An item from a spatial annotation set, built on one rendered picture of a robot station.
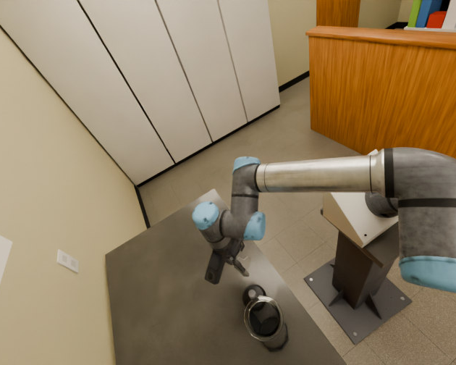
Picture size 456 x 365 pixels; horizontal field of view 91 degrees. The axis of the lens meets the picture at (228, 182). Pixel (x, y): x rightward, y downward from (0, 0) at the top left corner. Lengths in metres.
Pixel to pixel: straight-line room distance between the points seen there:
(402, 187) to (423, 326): 1.59
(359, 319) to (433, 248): 1.49
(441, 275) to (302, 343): 0.56
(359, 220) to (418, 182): 0.55
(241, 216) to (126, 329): 0.77
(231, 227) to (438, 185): 0.41
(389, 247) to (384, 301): 0.94
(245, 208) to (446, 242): 0.37
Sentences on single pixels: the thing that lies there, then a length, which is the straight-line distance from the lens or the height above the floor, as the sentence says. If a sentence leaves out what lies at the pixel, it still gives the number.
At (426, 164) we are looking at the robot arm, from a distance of 0.49.
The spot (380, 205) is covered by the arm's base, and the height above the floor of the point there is 1.09.
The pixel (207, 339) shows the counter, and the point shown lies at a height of 0.94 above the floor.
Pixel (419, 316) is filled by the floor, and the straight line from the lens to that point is 2.03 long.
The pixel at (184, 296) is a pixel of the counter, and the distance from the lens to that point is 1.07.
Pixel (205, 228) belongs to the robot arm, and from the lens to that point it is 0.61.
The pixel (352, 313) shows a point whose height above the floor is 0.01.
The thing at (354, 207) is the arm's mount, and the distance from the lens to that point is 0.99.
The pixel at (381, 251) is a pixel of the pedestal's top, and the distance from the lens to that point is 1.06.
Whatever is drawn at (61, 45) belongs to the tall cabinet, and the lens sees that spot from 2.74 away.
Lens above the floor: 1.86
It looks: 43 degrees down
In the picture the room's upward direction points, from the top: 22 degrees counter-clockwise
